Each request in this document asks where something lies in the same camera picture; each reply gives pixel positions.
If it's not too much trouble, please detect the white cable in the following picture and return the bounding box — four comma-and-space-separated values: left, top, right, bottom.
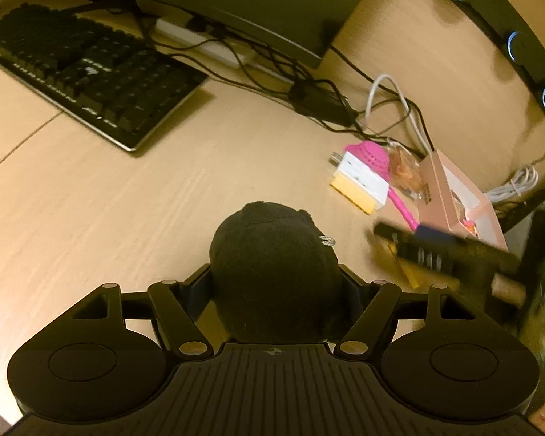
366, 74, 545, 203

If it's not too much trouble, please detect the bunch of black cables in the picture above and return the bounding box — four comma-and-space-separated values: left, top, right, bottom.
64, 0, 432, 155

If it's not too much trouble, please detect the white power strip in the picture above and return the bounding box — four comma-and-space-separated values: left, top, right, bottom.
157, 18, 255, 70

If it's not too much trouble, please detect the small orange toy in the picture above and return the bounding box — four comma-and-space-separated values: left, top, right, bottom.
452, 191, 480, 237

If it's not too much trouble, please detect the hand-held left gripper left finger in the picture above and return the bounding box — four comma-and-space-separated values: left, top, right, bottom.
70, 263, 212, 356

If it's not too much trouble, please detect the small yellow item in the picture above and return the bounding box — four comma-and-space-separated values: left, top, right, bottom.
381, 241, 437, 289

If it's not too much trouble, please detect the clear packet with orange contents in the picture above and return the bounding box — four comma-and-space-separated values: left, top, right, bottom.
386, 142, 425, 201

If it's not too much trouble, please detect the black device with blue lights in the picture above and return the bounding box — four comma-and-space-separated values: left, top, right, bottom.
404, 0, 545, 123

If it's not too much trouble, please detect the black keyboard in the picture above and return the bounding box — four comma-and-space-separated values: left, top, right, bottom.
0, 4, 210, 153

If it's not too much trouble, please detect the black power adapter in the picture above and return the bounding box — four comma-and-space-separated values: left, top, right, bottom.
290, 82, 359, 127

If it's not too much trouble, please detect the black plush toy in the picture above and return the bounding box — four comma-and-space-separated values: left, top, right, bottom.
209, 201, 346, 343

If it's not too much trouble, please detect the pink box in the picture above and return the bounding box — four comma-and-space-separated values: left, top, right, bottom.
415, 149, 509, 255

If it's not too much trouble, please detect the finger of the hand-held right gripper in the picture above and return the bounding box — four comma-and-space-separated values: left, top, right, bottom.
373, 222, 464, 248
395, 244, 459, 276

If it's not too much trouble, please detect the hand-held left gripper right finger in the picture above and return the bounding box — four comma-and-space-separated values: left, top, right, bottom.
338, 263, 471, 355

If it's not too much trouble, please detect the black computer monitor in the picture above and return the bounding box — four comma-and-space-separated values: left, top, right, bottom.
0, 0, 387, 70

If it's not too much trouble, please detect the white and yellow box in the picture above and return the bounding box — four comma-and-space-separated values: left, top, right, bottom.
330, 152, 390, 215

